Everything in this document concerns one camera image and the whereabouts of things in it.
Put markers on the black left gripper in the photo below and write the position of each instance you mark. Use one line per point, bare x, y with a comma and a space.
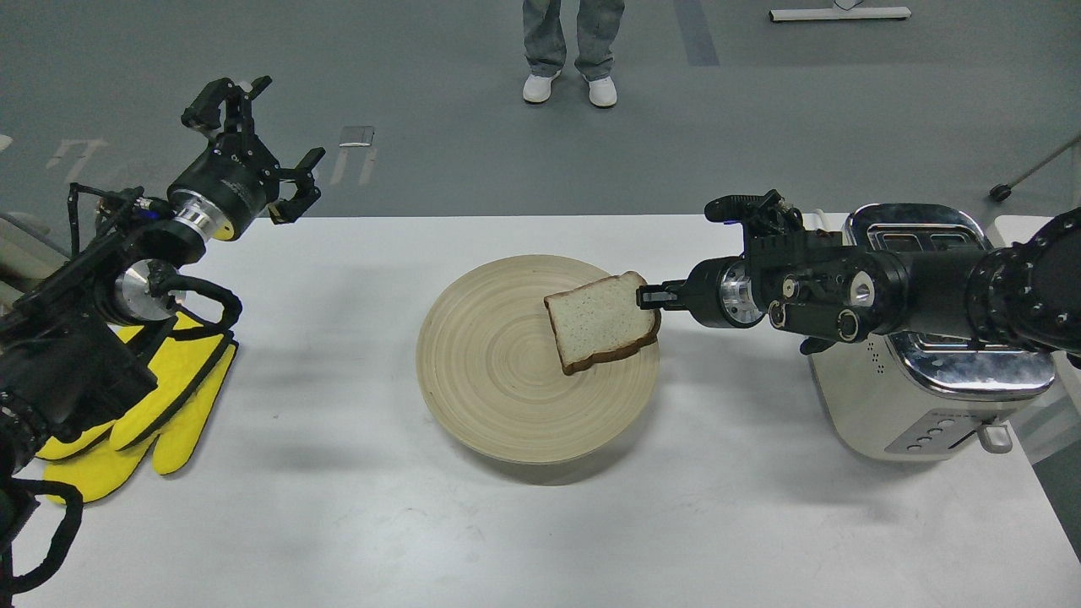
219, 197

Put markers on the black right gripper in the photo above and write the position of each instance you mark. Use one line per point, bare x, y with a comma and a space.
717, 293

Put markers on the slice of bread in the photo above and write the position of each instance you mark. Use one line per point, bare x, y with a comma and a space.
601, 322

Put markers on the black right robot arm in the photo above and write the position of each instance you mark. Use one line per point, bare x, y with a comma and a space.
810, 283

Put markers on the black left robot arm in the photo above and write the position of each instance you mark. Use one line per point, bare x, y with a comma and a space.
77, 346

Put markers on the cream chrome toaster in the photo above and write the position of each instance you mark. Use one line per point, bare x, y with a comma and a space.
922, 397

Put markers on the small grey floor plate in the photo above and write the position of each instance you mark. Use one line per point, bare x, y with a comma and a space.
356, 137

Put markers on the round wooden plate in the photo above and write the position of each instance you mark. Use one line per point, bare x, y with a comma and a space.
488, 368

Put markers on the white side table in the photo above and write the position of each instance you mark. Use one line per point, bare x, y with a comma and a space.
1008, 229

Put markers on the grey stand leg with foot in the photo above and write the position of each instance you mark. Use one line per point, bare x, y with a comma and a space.
1000, 192

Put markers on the white bar on floor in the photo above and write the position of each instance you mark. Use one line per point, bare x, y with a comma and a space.
836, 14

